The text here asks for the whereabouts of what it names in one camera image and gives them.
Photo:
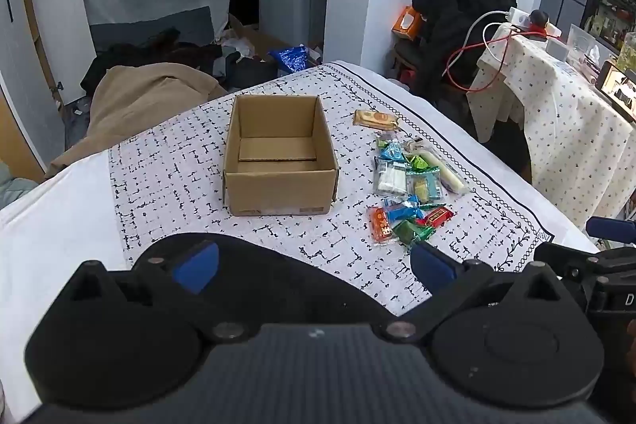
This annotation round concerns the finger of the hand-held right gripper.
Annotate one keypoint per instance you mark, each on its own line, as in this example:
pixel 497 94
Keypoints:
pixel 566 257
pixel 610 228

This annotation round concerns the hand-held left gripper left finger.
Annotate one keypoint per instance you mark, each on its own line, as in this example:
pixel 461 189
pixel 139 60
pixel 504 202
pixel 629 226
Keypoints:
pixel 196 266

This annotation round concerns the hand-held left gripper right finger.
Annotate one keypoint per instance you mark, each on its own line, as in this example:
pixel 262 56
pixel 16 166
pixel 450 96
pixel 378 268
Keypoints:
pixel 433 262

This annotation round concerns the dark green foil snack packet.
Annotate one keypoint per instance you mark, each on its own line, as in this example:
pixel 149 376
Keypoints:
pixel 410 233

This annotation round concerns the teal cracker packet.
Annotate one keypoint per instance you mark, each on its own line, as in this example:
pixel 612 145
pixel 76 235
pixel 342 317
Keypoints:
pixel 423 186

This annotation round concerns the white sticks snack packet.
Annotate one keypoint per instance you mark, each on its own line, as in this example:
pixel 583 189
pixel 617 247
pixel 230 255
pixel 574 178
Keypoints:
pixel 390 179

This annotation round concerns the red snack packet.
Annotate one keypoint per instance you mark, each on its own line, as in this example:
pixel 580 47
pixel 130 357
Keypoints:
pixel 437 217

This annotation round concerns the blue foil snack packet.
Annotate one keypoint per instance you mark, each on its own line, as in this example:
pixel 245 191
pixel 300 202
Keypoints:
pixel 402 210
pixel 392 151

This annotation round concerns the orange snack packet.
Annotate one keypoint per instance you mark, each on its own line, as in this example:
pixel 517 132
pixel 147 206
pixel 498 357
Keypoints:
pixel 380 223

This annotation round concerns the black and white printed tablecloth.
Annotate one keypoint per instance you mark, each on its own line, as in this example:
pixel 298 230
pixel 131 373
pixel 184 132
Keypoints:
pixel 174 185

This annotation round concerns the long white snack packet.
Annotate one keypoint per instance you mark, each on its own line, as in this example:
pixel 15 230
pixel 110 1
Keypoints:
pixel 447 173

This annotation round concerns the light green snack packet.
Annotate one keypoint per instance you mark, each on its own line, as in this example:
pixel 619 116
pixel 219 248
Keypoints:
pixel 419 162

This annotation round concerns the floral side table cloth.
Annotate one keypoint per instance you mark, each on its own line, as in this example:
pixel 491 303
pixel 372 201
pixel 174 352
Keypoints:
pixel 561 131

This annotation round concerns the small beige snack packet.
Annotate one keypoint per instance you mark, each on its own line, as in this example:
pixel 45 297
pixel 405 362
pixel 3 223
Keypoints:
pixel 415 144

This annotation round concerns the propped phone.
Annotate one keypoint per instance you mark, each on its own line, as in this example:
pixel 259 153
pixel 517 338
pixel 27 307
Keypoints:
pixel 618 88

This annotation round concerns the yellow orange cracker packet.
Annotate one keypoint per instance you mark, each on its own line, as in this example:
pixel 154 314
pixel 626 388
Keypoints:
pixel 376 120

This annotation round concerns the beige blanket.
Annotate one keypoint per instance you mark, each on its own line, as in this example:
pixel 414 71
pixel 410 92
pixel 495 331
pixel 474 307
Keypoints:
pixel 144 101

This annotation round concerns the white adapter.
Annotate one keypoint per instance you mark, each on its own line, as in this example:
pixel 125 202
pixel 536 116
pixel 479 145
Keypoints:
pixel 559 49

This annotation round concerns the clear plastic container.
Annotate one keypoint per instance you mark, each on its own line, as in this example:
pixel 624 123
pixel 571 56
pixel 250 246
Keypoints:
pixel 584 42

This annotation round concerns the dark clothes pile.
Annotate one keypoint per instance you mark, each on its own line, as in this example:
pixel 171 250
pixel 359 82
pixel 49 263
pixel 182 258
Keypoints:
pixel 169 51

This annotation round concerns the white power strip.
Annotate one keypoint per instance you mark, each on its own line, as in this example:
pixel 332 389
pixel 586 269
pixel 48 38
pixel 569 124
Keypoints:
pixel 521 17

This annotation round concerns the blue foil bag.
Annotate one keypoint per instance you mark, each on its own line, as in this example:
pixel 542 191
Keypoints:
pixel 290 57

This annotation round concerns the orange tissue box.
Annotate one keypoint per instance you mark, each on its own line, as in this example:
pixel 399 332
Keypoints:
pixel 407 22

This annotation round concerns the grey board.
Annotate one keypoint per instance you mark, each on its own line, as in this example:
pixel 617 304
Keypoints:
pixel 149 26

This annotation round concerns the black fluffy garment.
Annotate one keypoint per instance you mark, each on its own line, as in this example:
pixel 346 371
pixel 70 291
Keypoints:
pixel 467 6

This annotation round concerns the white wardrobe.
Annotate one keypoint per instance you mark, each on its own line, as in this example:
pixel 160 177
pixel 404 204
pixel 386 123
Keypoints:
pixel 49 6

